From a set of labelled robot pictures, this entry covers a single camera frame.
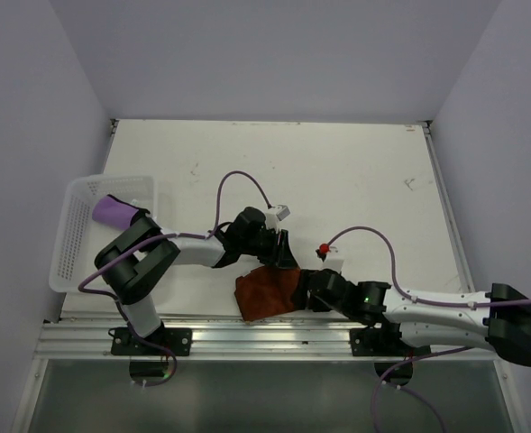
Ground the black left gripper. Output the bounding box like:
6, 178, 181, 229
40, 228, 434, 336
241, 225, 297, 268

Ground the rust orange towel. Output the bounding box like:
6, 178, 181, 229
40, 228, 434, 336
234, 266, 300, 322

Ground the purple grey microfiber towel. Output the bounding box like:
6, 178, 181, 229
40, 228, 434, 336
92, 195, 150, 231

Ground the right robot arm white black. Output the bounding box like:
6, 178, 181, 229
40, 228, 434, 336
291, 269, 531, 367

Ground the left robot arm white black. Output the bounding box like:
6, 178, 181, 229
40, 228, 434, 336
95, 205, 301, 355

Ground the white perforated plastic basket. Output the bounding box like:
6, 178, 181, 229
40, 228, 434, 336
49, 174, 158, 293

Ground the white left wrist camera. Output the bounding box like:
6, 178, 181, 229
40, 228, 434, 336
264, 205, 290, 231

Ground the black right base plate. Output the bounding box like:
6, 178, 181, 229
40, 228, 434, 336
349, 325, 431, 357

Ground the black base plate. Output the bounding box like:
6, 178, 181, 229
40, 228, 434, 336
108, 327, 192, 356
349, 325, 431, 357

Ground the aluminium mounting rail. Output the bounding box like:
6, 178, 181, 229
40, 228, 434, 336
32, 315, 505, 362

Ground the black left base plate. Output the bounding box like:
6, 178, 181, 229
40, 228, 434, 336
108, 327, 192, 356

